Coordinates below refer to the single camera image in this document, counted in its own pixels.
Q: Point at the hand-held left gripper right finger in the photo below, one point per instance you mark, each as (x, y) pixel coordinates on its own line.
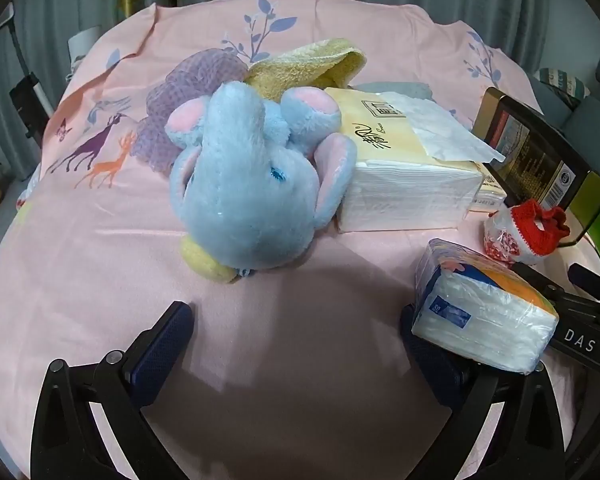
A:
(437, 375)

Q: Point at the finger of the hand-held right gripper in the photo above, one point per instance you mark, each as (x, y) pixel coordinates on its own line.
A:
(537, 285)

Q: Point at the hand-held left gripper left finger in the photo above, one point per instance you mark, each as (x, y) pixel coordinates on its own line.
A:
(162, 355)

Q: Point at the blue orange tissue pack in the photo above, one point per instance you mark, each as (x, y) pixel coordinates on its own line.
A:
(480, 320)

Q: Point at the yellow tissue pack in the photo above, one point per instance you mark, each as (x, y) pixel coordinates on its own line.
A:
(405, 195)

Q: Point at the blue plush elephant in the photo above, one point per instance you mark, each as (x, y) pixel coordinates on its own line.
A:
(240, 185)

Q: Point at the grey cloth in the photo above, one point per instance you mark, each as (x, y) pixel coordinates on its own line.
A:
(400, 89)

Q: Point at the purple mesh bath sponge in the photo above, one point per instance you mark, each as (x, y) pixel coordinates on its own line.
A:
(180, 85)

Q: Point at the red knit in plastic bag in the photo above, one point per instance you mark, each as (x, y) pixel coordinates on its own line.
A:
(510, 240)

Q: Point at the flat yellow paper packet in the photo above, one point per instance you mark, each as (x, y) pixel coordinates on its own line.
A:
(487, 192)

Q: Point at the pink deer print bedsheet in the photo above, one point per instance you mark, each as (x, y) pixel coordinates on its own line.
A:
(105, 260)

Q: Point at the grey sofa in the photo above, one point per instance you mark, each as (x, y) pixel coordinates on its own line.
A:
(595, 115)

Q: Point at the striped cushion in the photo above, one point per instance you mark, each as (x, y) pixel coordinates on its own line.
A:
(562, 82)

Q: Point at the red white plastic bag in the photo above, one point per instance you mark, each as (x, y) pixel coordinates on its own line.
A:
(27, 195)

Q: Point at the black floor stand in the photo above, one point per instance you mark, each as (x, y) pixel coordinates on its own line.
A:
(27, 105)

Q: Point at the yellow towel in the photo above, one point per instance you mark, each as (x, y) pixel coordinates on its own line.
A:
(300, 70)

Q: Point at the white cylinder appliance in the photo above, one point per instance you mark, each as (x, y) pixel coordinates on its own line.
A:
(82, 42)

